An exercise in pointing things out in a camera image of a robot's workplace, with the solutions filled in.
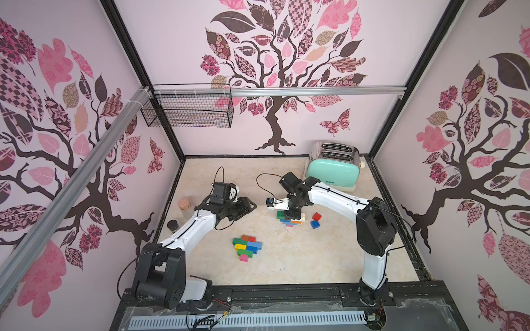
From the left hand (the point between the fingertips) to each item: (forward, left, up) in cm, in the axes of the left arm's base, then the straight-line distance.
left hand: (254, 211), depth 85 cm
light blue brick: (-11, -1, -8) cm, 14 cm away
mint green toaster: (+22, -39, +5) cm, 45 cm away
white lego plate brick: (-2, -21, -2) cm, 21 cm away
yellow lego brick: (-12, +6, -9) cm, 16 cm away
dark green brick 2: (-9, +8, -9) cm, 15 cm away
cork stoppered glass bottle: (+3, +31, 0) cm, 31 cm away
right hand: (+3, -15, -4) cm, 16 cm away
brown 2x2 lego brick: (-8, +4, -9) cm, 13 cm away
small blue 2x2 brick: (-2, -27, -9) cm, 29 cm away
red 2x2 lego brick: (-8, +1, -9) cm, 12 cm away
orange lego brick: (-1, -18, -8) cm, 20 cm away
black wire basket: (+43, +24, +24) cm, 55 cm away
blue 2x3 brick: (-12, 0, -10) cm, 16 cm away
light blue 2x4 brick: (-2, -14, -6) cm, 15 cm away
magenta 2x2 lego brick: (-16, +4, -9) cm, 19 cm away
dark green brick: (0, -12, -3) cm, 12 cm away
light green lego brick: (-14, +4, -9) cm, 17 cm away
